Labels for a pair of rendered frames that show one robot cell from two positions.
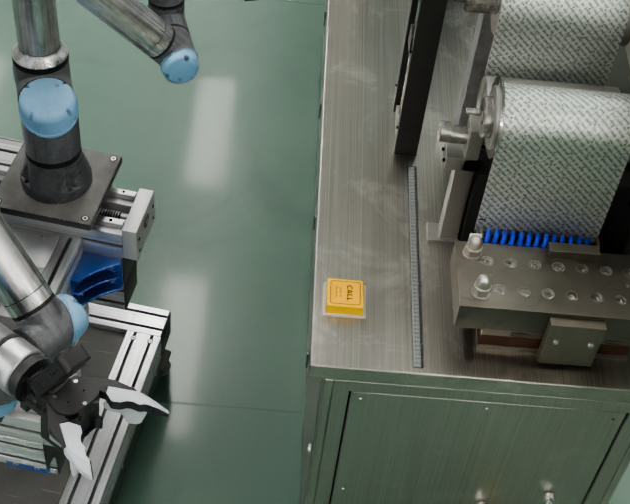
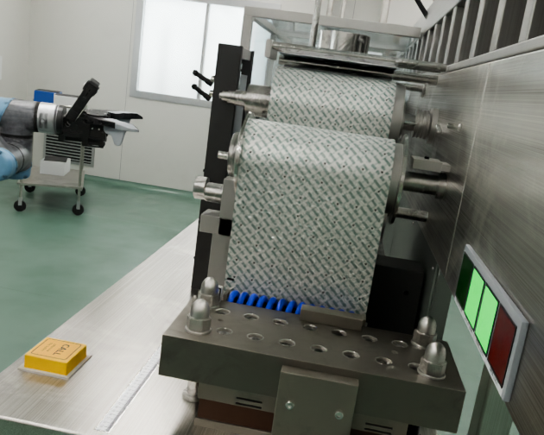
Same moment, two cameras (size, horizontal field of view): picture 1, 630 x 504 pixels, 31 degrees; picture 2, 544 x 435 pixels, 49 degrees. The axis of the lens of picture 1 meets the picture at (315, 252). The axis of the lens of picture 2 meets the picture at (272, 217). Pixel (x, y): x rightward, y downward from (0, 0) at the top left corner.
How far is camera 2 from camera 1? 1.41 m
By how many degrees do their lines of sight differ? 35
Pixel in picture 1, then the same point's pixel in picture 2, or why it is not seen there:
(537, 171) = (286, 207)
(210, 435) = not seen: outside the picture
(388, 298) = (110, 368)
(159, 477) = not seen: outside the picture
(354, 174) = (143, 292)
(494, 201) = (242, 251)
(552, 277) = (298, 332)
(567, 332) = (304, 387)
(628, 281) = (396, 349)
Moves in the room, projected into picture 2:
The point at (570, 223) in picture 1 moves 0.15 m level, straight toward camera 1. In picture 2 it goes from (331, 291) to (289, 318)
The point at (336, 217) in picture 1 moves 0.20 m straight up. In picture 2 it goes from (102, 311) to (110, 211)
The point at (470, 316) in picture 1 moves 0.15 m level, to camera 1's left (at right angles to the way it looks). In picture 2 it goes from (177, 356) to (74, 333)
